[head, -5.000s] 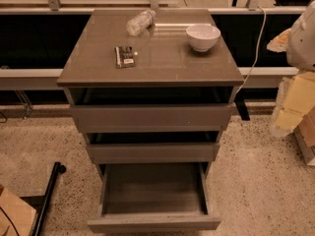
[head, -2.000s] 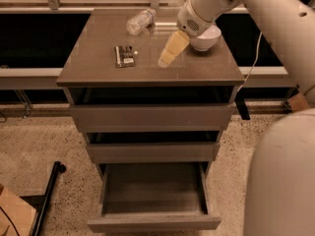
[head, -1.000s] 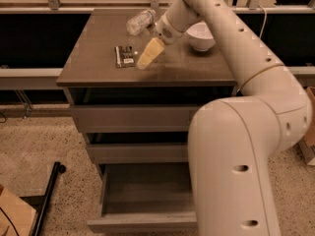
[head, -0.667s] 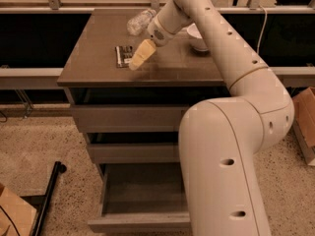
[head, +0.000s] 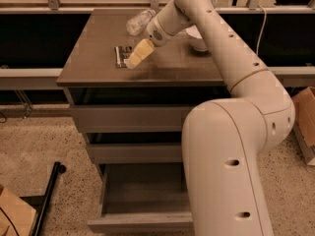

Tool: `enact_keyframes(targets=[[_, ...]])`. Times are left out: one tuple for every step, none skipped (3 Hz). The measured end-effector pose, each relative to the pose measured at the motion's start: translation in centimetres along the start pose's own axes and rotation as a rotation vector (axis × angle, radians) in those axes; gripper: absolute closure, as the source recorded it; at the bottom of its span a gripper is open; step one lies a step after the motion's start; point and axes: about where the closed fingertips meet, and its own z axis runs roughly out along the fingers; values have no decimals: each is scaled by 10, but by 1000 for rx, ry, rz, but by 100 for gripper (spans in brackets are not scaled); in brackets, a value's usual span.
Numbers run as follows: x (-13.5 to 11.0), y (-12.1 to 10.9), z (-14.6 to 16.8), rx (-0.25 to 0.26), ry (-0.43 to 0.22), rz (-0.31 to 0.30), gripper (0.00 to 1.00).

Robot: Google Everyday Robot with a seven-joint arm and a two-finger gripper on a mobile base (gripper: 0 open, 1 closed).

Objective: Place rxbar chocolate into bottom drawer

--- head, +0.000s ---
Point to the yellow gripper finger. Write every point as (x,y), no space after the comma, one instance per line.
(142,50)

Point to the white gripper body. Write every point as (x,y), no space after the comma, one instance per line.
(155,33)

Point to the rxbar chocolate bar wrapper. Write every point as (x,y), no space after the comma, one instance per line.
(122,53)

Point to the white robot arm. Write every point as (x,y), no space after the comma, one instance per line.
(222,138)

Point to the grey drawer cabinet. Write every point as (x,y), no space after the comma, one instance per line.
(172,75)

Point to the top grey drawer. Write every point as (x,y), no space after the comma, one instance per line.
(129,118)

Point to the middle grey drawer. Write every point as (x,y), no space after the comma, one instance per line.
(135,153)

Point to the open bottom grey drawer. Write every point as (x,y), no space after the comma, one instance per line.
(143,198)

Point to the white ceramic bowl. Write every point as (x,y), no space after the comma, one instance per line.
(195,39)

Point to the black metal stand leg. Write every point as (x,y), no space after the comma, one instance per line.
(58,168)

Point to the cardboard box right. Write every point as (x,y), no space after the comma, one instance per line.
(304,127)

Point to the cardboard box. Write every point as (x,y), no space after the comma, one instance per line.
(304,127)
(16,216)

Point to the cardboard box bottom left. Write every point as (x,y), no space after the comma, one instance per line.
(16,216)

